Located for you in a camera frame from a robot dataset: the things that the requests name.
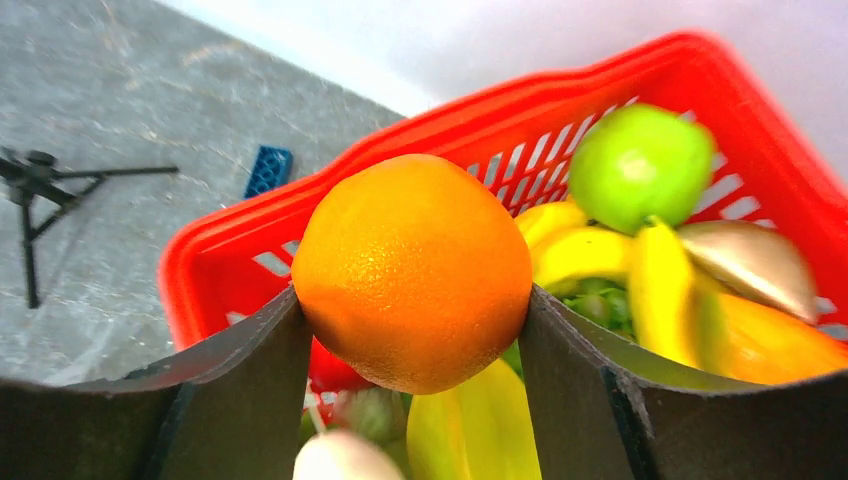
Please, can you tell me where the blue toy brick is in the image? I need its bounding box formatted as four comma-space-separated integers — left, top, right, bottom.
243, 145, 294, 199

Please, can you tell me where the orange fruit toy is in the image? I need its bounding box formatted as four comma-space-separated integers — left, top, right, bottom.
291, 154, 532, 394

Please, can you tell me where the red plastic basket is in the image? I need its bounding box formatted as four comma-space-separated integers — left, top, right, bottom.
157, 29, 848, 425

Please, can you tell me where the orange mango toy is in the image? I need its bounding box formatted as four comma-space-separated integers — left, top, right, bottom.
699, 293, 847, 385

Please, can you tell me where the black tripod stand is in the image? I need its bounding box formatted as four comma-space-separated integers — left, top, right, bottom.
1, 146, 179, 309

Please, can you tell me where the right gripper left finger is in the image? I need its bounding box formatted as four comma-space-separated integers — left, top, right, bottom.
1, 290, 312, 479

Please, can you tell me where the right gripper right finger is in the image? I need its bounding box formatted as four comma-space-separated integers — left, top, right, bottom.
519, 288, 847, 479

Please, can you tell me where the yellow banana toy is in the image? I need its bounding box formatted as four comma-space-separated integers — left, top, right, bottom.
515, 201, 699, 368

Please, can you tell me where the green apple toy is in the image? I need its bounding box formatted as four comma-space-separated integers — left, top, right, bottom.
569, 103, 717, 235

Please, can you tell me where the yellow starfruit toy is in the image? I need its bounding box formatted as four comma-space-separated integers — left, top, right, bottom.
406, 360, 542, 480

